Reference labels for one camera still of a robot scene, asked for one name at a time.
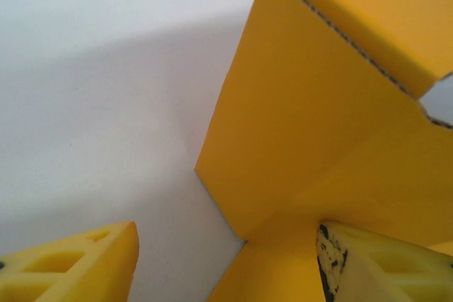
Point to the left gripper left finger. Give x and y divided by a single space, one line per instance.
70 266

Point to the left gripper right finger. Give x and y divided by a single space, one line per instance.
382 266

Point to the orange cardboard box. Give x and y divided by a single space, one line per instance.
318 121

